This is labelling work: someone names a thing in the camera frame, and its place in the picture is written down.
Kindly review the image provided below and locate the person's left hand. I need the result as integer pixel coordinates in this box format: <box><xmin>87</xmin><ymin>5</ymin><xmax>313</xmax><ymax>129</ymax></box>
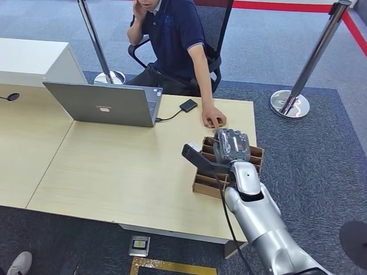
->
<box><xmin>201</xmin><ymin>105</ymin><xmax>227</xmax><ymax>129</ymax></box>

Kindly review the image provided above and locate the person's right hand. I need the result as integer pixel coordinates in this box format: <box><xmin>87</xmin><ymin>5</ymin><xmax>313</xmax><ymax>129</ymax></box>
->
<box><xmin>132</xmin><ymin>0</ymin><xmax>147</xmax><ymax>23</ymax></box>

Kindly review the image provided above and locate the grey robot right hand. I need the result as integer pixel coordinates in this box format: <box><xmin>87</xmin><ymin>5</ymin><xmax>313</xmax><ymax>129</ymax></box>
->
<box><xmin>212</xmin><ymin>128</ymin><xmax>252</xmax><ymax>165</ymax></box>

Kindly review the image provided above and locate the wooden slotted card holder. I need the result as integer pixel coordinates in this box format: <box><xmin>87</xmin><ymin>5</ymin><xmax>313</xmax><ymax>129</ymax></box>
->
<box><xmin>192</xmin><ymin>136</ymin><xmax>265</xmax><ymax>199</ymax></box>

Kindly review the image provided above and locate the black card reader box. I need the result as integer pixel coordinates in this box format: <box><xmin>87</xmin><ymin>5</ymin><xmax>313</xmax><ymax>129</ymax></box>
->
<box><xmin>179</xmin><ymin>99</ymin><xmax>198</xmax><ymax>113</ymax></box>

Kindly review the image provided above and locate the person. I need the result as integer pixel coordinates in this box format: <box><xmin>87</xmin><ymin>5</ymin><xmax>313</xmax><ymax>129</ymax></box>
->
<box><xmin>126</xmin><ymin>0</ymin><xmax>227</xmax><ymax>129</ymax></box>

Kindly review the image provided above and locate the black office chair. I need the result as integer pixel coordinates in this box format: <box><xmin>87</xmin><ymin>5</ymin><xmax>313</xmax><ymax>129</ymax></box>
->
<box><xmin>127</xmin><ymin>0</ymin><xmax>235</xmax><ymax>94</ymax></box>

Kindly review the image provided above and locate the grey laptop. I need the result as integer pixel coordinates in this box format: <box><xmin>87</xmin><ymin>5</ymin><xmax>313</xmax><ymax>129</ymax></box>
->
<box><xmin>42</xmin><ymin>81</ymin><xmax>164</xmax><ymax>128</ymax></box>

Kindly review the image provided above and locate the red barrier belt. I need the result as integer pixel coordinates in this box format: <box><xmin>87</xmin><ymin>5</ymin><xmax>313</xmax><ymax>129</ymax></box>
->
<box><xmin>195</xmin><ymin>0</ymin><xmax>367</xmax><ymax>58</ymax></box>

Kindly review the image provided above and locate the white cabinet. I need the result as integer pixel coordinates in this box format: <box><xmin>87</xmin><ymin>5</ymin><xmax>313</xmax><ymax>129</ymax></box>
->
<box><xmin>0</xmin><ymin>38</ymin><xmax>88</xmax><ymax>88</ymax></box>

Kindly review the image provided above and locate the metal floor socket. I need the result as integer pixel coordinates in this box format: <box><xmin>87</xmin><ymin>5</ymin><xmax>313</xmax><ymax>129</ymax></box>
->
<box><xmin>128</xmin><ymin>235</ymin><xmax>150</xmax><ymax>258</ymax></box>

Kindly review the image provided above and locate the black round desk puck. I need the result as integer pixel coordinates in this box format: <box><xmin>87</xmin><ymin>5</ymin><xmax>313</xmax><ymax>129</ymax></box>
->
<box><xmin>0</xmin><ymin>92</ymin><xmax>21</xmax><ymax>103</ymax></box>

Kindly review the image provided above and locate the black round disc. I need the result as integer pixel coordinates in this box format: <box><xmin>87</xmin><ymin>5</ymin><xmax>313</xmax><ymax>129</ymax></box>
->
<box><xmin>339</xmin><ymin>221</ymin><xmax>367</xmax><ymax>271</ymax></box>

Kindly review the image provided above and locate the grey shoe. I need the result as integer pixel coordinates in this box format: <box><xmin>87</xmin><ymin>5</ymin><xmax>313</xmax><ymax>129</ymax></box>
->
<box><xmin>6</xmin><ymin>252</ymin><xmax>33</xmax><ymax>275</ymax></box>

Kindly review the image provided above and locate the black reader cable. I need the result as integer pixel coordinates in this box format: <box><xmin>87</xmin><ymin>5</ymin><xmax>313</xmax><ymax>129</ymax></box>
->
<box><xmin>155</xmin><ymin>109</ymin><xmax>183</xmax><ymax>123</ymax></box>

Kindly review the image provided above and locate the chrome stanchion post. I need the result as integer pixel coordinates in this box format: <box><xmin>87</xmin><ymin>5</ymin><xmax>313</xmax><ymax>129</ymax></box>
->
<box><xmin>76</xmin><ymin>0</ymin><xmax>126</xmax><ymax>86</ymax></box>
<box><xmin>270</xmin><ymin>0</ymin><xmax>353</xmax><ymax>120</ymax></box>

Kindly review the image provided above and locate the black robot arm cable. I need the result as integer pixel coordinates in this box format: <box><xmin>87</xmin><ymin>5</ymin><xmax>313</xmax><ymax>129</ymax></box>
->
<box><xmin>210</xmin><ymin>169</ymin><xmax>254</xmax><ymax>275</ymax></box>

